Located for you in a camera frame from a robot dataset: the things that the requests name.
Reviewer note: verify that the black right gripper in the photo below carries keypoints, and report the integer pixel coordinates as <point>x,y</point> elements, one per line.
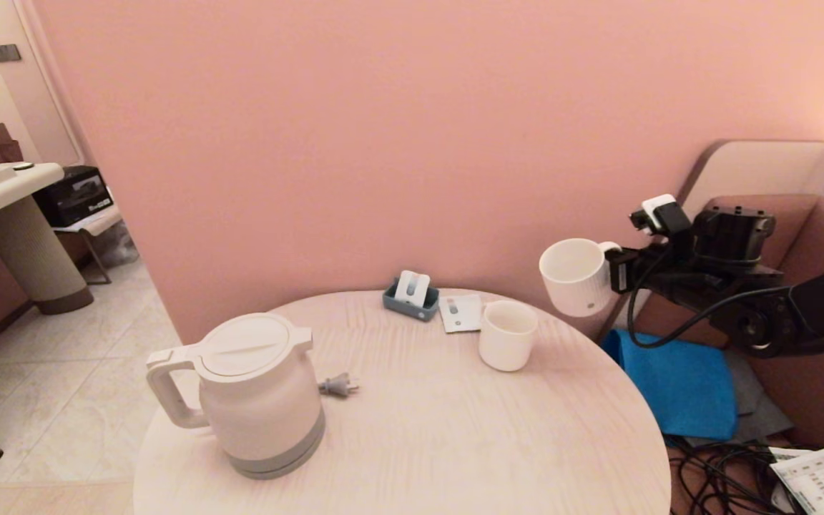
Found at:
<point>675,266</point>

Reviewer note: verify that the white ribbed mug with logo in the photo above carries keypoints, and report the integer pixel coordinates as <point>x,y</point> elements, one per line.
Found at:
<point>573,282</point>

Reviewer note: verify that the white electric kettle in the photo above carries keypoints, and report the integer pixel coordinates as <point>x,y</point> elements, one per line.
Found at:
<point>262,400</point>

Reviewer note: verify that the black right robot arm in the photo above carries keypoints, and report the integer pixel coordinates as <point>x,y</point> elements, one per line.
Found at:
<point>812,307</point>

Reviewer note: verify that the blue folded cloth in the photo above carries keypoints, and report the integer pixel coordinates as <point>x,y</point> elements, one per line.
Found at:
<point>677,386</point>

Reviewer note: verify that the plain white ribbed mug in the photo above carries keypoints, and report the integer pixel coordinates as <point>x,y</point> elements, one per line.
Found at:
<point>507,343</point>

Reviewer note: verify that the beige headboard panel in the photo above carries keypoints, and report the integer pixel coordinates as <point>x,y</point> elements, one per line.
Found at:
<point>755,164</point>

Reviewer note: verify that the flat white square packet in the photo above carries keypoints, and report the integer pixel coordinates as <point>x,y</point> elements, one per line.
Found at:
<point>458,315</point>

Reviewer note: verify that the grey folded cloth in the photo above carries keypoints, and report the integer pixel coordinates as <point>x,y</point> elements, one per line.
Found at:
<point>755,408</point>

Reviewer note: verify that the white tea sachet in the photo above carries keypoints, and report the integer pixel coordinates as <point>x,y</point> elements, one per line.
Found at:
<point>421,293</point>

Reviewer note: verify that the brown upholstered sofa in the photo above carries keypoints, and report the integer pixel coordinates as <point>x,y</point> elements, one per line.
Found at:
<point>812,400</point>

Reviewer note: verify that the teal sachet holder tray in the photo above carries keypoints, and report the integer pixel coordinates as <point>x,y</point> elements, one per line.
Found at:
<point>408,311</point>

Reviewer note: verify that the white blue card holder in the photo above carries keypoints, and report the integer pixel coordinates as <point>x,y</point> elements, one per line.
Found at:
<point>403,290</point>

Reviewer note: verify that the printed white paper sheet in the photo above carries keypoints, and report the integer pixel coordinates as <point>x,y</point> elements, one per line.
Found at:
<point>820,483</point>

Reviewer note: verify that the grey power plug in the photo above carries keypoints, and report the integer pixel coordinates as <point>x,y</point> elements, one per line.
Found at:
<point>337,386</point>

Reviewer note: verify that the grey round kettle base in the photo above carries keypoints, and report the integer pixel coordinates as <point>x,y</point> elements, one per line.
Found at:
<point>276,470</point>

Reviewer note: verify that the clear plastic bag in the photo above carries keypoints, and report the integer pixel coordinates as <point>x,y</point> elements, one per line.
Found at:
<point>119,247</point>

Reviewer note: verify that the small beige metal-legged bench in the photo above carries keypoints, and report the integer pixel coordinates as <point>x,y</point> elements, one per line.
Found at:
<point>94,222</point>

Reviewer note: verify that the black box appliance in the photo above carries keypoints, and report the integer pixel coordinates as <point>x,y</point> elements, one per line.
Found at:
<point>72,197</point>

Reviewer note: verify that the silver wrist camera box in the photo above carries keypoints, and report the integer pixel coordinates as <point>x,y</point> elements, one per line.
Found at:
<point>659,209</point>

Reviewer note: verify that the white pedestal counter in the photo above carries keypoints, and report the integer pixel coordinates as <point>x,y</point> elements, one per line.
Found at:
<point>26,243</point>

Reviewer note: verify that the grey wall plate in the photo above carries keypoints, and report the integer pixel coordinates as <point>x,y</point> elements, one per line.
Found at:
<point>6,52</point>

